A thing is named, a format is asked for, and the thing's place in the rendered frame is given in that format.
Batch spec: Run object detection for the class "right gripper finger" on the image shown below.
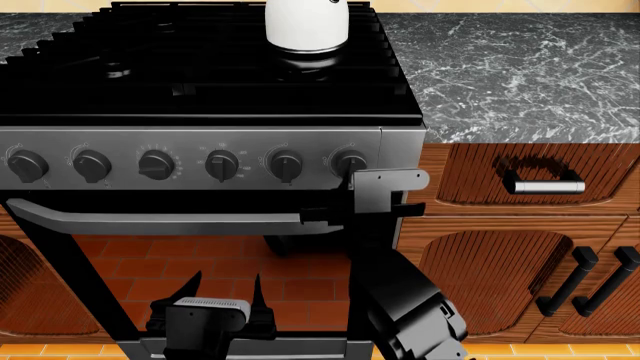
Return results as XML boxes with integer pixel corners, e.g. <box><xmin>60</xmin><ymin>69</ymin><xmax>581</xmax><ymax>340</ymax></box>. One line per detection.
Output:
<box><xmin>391</xmin><ymin>190</ymin><xmax>427</xmax><ymax>219</ymax></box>
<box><xmin>299</xmin><ymin>176</ymin><xmax>355</xmax><ymax>227</ymax></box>

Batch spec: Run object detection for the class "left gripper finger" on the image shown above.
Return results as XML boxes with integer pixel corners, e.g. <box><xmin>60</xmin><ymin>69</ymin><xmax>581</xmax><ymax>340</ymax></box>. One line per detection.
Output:
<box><xmin>248</xmin><ymin>273</ymin><xmax>278</xmax><ymax>342</ymax></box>
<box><xmin>145</xmin><ymin>270</ymin><xmax>203</xmax><ymax>334</ymax></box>

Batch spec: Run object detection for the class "grey stove bottom drawer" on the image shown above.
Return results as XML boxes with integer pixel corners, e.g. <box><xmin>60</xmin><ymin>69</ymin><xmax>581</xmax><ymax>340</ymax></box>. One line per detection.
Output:
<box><xmin>115</xmin><ymin>335</ymin><xmax>375</xmax><ymax>360</ymax></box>

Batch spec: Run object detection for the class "black stove knob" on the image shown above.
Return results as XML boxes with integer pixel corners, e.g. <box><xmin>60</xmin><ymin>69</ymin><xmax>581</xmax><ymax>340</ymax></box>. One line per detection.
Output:
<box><xmin>269</xmin><ymin>149</ymin><xmax>305</xmax><ymax>186</ymax></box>
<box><xmin>6</xmin><ymin>149</ymin><xmax>51</xmax><ymax>185</ymax></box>
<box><xmin>204</xmin><ymin>149</ymin><xmax>241</xmax><ymax>184</ymax></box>
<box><xmin>137</xmin><ymin>149</ymin><xmax>177</xmax><ymax>182</ymax></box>
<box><xmin>72</xmin><ymin>149</ymin><xmax>113</xmax><ymax>185</ymax></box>
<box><xmin>331</xmin><ymin>149</ymin><xmax>369</xmax><ymax>179</ymax></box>

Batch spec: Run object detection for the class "black and steel gas stove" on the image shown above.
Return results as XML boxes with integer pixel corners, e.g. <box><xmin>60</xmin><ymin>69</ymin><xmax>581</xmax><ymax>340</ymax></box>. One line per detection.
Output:
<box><xmin>0</xmin><ymin>0</ymin><xmax>429</xmax><ymax>360</ymax></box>

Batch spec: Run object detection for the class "black cast iron stove grate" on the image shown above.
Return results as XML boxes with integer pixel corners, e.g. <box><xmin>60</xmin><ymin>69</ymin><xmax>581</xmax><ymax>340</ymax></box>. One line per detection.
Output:
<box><xmin>0</xmin><ymin>0</ymin><xmax>412</xmax><ymax>98</ymax></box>

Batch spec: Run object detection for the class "black glass oven door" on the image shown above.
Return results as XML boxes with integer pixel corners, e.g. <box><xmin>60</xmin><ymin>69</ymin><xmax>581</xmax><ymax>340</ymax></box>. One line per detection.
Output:
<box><xmin>0</xmin><ymin>189</ymin><xmax>404</xmax><ymax>345</ymax></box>

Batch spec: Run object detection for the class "brown wooden cabinet door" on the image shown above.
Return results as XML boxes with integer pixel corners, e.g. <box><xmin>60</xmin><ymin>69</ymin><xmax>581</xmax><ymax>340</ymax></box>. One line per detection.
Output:
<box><xmin>0</xmin><ymin>204</ymin><xmax>120</xmax><ymax>345</ymax></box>
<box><xmin>524</xmin><ymin>216</ymin><xmax>640</xmax><ymax>345</ymax></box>
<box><xmin>396</xmin><ymin>214</ymin><xmax>629</xmax><ymax>345</ymax></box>

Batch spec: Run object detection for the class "white kettle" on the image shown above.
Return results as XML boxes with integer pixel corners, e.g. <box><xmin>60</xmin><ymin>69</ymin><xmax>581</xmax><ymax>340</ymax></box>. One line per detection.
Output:
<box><xmin>264</xmin><ymin>0</ymin><xmax>350</xmax><ymax>54</ymax></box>

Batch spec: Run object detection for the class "brown wooden drawer front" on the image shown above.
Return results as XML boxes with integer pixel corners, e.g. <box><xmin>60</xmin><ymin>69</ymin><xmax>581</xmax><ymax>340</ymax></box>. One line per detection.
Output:
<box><xmin>418</xmin><ymin>141</ymin><xmax>640</xmax><ymax>218</ymax></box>

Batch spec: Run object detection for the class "grey left gripper camera box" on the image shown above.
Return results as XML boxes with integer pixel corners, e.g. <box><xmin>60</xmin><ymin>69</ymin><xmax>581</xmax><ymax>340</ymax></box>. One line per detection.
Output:
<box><xmin>163</xmin><ymin>296</ymin><xmax>253</xmax><ymax>327</ymax></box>

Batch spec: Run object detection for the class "grey oven door handle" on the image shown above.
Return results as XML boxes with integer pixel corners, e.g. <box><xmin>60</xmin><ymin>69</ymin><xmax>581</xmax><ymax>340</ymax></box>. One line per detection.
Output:
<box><xmin>5</xmin><ymin>198</ymin><xmax>346</xmax><ymax>237</ymax></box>

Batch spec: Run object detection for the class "silver drawer handle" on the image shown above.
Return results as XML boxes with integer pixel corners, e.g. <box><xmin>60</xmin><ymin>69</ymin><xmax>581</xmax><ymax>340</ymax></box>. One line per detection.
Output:
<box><xmin>501</xmin><ymin>168</ymin><xmax>587</xmax><ymax>196</ymax></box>

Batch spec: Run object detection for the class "black cabinet bar handle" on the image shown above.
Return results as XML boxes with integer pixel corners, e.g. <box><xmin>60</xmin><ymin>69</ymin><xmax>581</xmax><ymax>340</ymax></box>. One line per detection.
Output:
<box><xmin>535</xmin><ymin>245</ymin><xmax>600</xmax><ymax>318</ymax></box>
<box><xmin>571</xmin><ymin>245</ymin><xmax>640</xmax><ymax>319</ymax></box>

